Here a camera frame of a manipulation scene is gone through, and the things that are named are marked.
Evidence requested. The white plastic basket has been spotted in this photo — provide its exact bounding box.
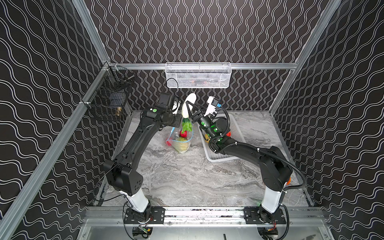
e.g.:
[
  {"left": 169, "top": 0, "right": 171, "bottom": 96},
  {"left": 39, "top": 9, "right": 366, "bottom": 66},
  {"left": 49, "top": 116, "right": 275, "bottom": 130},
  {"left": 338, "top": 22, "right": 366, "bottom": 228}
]
[{"left": 197, "top": 113, "right": 247, "bottom": 163}]

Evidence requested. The dark red beet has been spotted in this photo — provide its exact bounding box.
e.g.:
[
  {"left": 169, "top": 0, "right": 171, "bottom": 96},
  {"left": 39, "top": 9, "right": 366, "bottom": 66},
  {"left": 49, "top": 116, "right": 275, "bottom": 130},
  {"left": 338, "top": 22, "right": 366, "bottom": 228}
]
[{"left": 180, "top": 131, "right": 188, "bottom": 139}]

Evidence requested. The clear wall basket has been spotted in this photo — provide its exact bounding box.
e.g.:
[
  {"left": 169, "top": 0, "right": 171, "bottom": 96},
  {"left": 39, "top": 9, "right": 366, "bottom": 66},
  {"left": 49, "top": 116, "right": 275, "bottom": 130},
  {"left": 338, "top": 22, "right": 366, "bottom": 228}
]
[{"left": 165, "top": 62, "right": 232, "bottom": 89}]

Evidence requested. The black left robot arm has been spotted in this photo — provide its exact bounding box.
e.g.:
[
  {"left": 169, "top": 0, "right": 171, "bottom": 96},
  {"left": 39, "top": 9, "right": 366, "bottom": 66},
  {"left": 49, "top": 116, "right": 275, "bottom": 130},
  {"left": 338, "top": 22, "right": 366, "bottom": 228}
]
[{"left": 103, "top": 93, "right": 181, "bottom": 219}]

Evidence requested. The black wire wall basket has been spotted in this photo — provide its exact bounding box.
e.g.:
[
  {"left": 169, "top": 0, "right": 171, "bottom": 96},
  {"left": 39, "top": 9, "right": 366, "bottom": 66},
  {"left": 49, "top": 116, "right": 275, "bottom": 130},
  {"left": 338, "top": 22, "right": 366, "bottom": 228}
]
[{"left": 86, "top": 66, "right": 136, "bottom": 123}]

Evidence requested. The clear zip top bag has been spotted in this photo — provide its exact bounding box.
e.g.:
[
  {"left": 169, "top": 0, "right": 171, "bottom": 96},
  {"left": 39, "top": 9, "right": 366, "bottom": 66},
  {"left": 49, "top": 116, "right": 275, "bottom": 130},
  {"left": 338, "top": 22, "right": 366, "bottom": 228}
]
[{"left": 165, "top": 128, "right": 194, "bottom": 154}]

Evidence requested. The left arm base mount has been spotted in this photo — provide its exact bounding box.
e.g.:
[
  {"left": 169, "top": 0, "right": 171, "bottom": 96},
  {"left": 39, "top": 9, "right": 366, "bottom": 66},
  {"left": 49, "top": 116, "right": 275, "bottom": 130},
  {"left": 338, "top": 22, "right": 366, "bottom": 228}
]
[{"left": 123, "top": 206, "right": 166, "bottom": 225}]

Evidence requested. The green cabbage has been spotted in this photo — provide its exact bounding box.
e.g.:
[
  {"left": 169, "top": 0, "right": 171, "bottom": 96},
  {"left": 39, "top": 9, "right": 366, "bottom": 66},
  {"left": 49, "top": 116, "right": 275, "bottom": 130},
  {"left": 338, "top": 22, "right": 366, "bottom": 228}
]
[{"left": 172, "top": 137, "right": 191, "bottom": 154}]

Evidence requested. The white daikon radish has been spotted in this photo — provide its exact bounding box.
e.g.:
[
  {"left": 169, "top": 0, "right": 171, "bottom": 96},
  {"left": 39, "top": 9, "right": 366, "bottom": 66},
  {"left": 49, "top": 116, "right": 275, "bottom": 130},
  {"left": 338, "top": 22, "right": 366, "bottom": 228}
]
[{"left": 181, "top": 93, "right": 197, "bottom": 133}]

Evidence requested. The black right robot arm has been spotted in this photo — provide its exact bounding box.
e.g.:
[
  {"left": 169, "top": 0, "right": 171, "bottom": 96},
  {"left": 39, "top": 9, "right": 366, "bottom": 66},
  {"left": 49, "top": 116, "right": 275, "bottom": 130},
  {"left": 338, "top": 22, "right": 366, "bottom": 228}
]
[{"left": 182, "top": 100, "right": 307, "bottom": 214}]

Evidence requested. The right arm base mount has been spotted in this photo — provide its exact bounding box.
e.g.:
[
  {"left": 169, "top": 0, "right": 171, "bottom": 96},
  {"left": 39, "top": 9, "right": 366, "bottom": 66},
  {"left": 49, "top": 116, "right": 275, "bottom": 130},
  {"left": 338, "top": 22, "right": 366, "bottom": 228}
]
[{"left": 244, "top": 207, "right": 287, "bottom": 225}]

